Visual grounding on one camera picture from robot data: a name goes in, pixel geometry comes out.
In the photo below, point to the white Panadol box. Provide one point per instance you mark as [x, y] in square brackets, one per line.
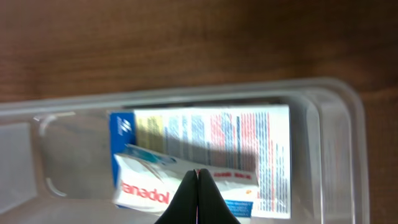
[147, 181]

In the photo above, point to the large blue white medicine box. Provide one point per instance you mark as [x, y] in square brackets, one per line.
[253, 139]

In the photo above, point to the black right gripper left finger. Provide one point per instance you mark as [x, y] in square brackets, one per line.
[183, 207]

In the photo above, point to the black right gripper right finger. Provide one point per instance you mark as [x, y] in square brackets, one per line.
[212, 208]

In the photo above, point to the clear plastic container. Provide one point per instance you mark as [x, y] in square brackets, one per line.
[304, 140]

